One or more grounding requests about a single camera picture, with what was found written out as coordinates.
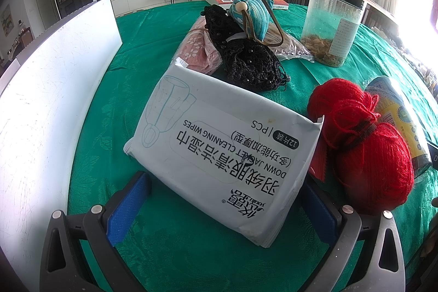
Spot yellow and blue snack packet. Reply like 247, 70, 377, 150
364, 76, 433, 173

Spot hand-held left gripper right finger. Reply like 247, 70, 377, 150
301, 174, 406, 292

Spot teal fabric pouch with cord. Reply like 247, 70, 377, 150
227, 0, 284, 47

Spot pink patterned packet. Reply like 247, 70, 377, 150
170, 16, 223, 75

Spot red paper packet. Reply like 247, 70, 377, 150
309, 141, 330, 182

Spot white storage box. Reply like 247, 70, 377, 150
0, 0, 123, 292

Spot white wet wipes pack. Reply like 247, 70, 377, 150
124, 59, 324, 249

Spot black lace beaded cloth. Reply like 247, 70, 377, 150
203, 5, 290, 93

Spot clear plastic jar black lid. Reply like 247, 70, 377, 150
300, 0, 367, 68

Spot red yarn ball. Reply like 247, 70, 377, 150
307, 78, 415, 214

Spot clear bag of sticks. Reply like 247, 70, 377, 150
265, 22, 315, 63

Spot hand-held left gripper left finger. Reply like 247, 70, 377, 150
39, 170, 153, 292

